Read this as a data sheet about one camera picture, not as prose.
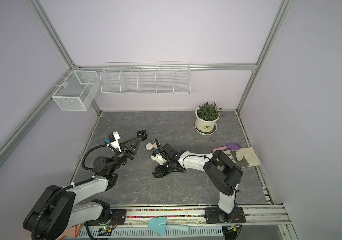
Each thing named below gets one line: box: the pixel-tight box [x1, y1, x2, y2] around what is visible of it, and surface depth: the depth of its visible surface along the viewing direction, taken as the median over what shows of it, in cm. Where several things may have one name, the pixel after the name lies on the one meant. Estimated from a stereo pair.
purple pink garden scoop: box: [212, 142, 241, 153], surface depth 100 cm
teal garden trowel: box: [148, 216, 190, 236], surface depth 72 cm
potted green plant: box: [194, 101, 225, 136], surface depth 101 cm
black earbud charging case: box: [136, 130, 148, 141], surface depth 73 cm
